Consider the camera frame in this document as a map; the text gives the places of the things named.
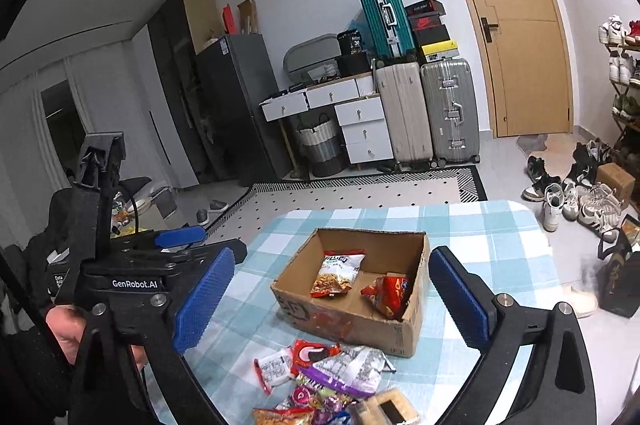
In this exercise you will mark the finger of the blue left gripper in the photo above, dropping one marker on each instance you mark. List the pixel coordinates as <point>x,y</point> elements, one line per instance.
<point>179,237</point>
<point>236,246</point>

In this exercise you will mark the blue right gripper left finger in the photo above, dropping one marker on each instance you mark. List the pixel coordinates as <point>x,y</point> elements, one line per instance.
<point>202,298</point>

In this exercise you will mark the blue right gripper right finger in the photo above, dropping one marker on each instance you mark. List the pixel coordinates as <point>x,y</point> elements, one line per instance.
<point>467,298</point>

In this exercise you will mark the purple white snack bag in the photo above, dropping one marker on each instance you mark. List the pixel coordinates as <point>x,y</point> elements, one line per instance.
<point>356,371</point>

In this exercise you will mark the left hand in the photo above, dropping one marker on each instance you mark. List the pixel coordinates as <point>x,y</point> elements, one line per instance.
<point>67,325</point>

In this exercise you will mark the dotted beige rug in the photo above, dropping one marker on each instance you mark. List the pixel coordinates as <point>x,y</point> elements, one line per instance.
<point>264,202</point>

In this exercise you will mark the plaid teal tablecloth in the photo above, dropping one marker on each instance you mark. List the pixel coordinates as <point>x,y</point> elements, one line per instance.
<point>500,241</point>

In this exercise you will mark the red chip snack bag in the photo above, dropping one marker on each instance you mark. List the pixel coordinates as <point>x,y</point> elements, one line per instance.
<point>387,295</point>

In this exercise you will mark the white barcode snack packet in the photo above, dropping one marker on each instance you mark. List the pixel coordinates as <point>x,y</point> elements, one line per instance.
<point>274,370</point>

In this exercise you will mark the white red noodle snack bag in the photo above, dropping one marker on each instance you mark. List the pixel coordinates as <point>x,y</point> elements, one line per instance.
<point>337,273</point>

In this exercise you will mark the red pink snack packet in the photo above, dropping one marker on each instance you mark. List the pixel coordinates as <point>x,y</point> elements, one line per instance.
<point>305,353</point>

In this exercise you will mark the beige cracker packet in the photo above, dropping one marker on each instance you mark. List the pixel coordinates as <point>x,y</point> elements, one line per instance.
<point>391,407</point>

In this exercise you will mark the pink candy snack bag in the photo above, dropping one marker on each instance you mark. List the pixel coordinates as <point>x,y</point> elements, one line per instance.
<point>326,402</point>

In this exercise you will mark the woven laundry basket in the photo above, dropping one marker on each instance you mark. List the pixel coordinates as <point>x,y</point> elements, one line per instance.
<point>321,145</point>

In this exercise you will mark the orange snack packet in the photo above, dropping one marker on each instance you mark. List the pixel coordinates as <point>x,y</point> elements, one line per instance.
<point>292,416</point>

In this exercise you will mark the black tote bag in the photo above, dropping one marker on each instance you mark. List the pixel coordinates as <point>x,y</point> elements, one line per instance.
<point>619,281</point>

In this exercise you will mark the dark grey refrigerator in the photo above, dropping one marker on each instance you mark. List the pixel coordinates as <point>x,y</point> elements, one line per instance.
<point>236,76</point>

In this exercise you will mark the white drawer desk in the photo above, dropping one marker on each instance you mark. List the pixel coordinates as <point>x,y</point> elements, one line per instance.
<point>356,106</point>

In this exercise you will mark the small brown cardboard box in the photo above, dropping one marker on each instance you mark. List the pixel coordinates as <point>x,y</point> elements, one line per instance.
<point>618,180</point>

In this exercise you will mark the black tall cabinet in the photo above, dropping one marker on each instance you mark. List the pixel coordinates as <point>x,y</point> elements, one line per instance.
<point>179,30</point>

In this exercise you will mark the grey oval mirror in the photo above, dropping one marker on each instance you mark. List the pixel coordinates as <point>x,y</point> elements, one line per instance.
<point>313,60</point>

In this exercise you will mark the silver suitcase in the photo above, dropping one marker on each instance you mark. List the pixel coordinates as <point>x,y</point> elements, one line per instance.
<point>452,111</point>

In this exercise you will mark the beige suitcase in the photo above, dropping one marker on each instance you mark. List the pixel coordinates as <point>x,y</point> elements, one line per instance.
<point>405,110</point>

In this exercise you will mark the teal suitcase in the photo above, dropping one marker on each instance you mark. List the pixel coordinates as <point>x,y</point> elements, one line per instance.
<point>390,29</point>

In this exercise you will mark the stacked shoe boxes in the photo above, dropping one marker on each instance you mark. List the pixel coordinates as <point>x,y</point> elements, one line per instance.
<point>429,31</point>

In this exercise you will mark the shoe rack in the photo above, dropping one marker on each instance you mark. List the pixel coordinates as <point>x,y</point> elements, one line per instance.
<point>622,44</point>

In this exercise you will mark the wooden door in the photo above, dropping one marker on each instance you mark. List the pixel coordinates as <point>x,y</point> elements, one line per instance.
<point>526,67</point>

